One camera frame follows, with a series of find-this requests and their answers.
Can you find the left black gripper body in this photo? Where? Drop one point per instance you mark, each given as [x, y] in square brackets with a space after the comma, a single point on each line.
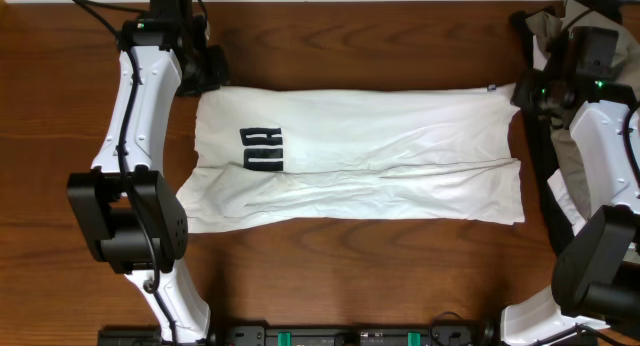
[204, 74]

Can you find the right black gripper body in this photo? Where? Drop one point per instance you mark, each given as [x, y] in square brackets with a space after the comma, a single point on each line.
[534, 94]

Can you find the white t-shirt with black print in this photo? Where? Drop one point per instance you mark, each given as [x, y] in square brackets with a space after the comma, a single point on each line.
[269, 156]

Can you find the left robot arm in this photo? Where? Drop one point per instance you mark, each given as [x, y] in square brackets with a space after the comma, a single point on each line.
[130, 217]

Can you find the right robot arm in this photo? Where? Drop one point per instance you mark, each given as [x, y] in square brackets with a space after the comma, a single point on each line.
[593, 285]

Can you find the white garment under pile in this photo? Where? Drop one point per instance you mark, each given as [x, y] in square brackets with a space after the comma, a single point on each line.
[560, 171]

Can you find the olive grey garment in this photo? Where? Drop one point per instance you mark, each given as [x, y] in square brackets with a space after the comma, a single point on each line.
[605, 125]

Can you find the black garment with red tag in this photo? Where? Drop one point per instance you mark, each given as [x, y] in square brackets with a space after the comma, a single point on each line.
[537, 30]

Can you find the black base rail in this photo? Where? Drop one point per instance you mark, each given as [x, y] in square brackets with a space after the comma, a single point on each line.
[446, 329]

